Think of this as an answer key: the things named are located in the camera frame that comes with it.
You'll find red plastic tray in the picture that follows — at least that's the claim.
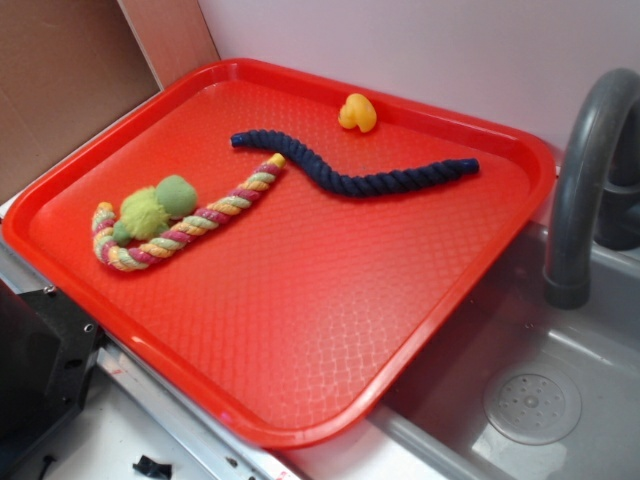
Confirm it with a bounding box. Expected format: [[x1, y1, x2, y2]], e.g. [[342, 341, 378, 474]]
[[2, 59, 556, 449]]

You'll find multicolour twisted rope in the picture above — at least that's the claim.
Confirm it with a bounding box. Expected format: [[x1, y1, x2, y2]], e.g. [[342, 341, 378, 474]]
[[91, 153, 287, 273]]

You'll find green plush toy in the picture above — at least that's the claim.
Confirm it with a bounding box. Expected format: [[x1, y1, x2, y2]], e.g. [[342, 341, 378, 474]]
[[113, 175, 198, 247]]

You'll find brown cardboard panel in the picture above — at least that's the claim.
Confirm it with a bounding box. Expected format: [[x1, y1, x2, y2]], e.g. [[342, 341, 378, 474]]
[[1, 1, 219, 201]]

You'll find yellow rubber duck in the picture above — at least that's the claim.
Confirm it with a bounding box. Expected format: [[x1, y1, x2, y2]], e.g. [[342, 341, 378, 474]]
[[338, 93, 377, 133]]

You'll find grey plastic sink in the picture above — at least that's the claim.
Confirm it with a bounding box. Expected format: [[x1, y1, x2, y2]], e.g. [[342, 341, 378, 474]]
[[288, 226, 639, 479]]

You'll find black tape scrap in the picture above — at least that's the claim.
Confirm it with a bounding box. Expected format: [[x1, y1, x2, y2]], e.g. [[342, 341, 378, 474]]
[[132, 455, 173, 480]]

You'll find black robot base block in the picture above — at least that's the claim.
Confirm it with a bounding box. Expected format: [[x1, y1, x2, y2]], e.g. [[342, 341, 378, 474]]
[[1, 284, 103, 479]]

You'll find dark blue twisted rope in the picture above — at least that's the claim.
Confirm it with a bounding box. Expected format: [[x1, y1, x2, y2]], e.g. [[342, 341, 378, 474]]
[[230, 128, 481, 198]]

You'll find grey toy faucet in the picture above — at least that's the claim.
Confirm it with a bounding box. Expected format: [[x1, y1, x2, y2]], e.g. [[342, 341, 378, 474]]
[[543, 68, 639, 309]]

